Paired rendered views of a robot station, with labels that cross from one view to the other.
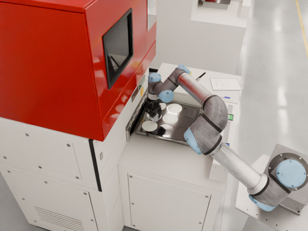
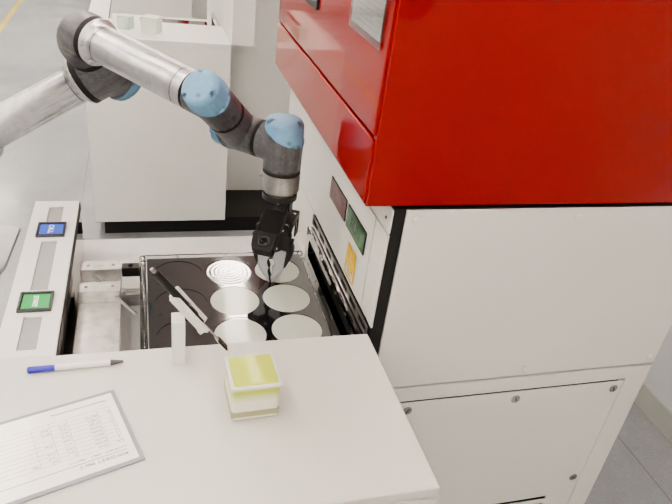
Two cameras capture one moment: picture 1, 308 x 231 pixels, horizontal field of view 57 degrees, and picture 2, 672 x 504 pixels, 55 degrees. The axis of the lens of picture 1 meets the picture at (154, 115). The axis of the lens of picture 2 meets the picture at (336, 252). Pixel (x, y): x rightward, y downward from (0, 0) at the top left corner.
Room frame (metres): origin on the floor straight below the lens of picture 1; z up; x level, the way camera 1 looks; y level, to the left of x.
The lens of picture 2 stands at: (2.36, -0.57, 1.68)
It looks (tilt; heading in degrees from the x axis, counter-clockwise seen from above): 30 degrees down; 145
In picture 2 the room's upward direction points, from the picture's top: 8 degrees clockwise
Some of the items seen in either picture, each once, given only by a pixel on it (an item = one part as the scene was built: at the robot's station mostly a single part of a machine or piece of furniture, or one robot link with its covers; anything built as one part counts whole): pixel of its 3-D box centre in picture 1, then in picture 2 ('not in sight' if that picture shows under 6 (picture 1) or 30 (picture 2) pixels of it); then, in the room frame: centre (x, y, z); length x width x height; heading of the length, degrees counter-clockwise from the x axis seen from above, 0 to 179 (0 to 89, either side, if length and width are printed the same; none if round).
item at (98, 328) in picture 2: not in sight; (98, 327); (1.32, -0.37, 0.87); 0.36 x 0.08 x 0.03; 164
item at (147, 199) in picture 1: (182, 161); not in sight; (1.42, -0.23, 0.41); 0.97 x 0.64 x 0.82; 164
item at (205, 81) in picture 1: (195, 89); (203, 454); (1.72, -0.31, 0.89); 0.62 x 0.35 x 0.14; 74
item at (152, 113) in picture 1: (153, 105); (278, 215); (1.32, 0.01, 1.05); 0.09 x 0.08 x 0.12; 137
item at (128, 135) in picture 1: (139, 113); (330, 293); (1.42, 0.10, 0.89); 0.44 x 0.02 x 0.10; 164
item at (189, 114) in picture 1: (170, 118); (234, 301); (1.37, -0.11, 0.90); 0.34 x 0.34 x 0.01; 74
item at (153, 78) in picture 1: (154, 83); (282, 144); (1.32, 0.00, 1.21); 0.09 x 0.08 x 0.11; 30
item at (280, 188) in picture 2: (154, 94); (279, 181); (1.33, 0.00, 1.13); 0.08 x 0.08 x 0.05
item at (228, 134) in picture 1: (224, 138); (47, 294); (1.21, -0.44, 0.89); 0.55 x 0.09 x 0.14; 164
